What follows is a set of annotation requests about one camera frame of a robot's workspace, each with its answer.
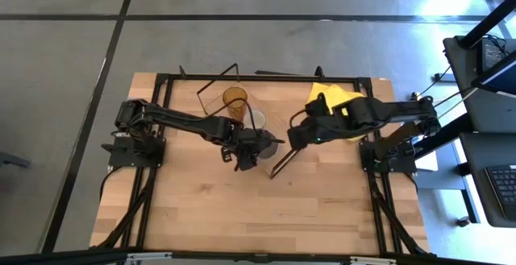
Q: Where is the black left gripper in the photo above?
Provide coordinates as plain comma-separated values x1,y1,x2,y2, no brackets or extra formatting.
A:
219,124,286,172

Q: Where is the black keyboard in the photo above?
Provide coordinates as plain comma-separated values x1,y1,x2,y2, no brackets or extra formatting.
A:
485,164,516,222

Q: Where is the grey desk with keyboard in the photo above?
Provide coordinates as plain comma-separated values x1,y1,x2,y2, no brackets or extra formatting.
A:
458,131,516,229

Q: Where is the black frame clear shelf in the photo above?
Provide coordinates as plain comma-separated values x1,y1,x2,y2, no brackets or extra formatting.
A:
196,62,302,180

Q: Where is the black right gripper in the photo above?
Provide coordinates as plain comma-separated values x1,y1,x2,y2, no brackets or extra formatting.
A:
286,91,335,151

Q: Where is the dark laptop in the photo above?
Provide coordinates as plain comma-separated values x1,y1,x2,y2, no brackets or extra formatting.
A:
470,49,516,99

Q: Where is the grey furniture foot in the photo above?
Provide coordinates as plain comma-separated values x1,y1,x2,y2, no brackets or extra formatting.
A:
0,151,31,168

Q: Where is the black table frame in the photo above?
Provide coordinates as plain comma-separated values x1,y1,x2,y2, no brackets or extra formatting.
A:
90,65,436,258

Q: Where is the black slanted pole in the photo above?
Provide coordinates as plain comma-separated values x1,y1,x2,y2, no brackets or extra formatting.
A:
458,0,516,49

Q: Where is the black power adapter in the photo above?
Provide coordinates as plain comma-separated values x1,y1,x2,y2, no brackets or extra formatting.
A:
479,37,508,72

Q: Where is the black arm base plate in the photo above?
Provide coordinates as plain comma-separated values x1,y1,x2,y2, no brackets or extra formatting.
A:
101,135,167,168
360,138,418,174

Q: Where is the black bar with silver brackets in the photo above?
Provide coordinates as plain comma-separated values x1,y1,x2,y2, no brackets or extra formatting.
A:
0,247,516,265

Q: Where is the yellow cloth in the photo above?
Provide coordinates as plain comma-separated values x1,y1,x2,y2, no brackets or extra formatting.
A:
305,81,367,143

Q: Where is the amber transparent plastic cup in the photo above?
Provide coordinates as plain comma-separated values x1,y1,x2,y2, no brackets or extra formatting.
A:
222,86,248,122

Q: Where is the white mug red lattice print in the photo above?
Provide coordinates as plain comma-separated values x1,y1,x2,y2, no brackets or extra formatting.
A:
246,110,268,131

